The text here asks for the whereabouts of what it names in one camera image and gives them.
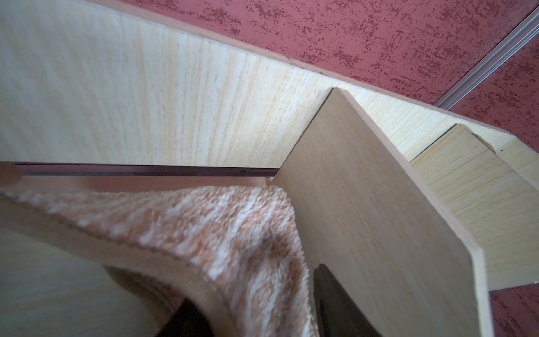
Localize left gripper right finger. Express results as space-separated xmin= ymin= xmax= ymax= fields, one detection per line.
xmin=314 ymin=264 xmax=380 ymax=337

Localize light wooden bookshelf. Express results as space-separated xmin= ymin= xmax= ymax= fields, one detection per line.
xmin=1 ymin=1 xmax=538 ymax=336

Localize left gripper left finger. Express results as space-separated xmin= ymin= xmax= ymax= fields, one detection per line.
xmin=156 ymin=299 xmax=214 ymax=337

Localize right corner aluminium post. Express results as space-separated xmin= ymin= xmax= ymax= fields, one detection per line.
xmin=435 ymin=7 xmax=538 ymax=110

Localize pink striped knitted cloth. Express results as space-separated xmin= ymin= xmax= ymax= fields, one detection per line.
xmin=1 ymin=186 xmax=317 ymax=336

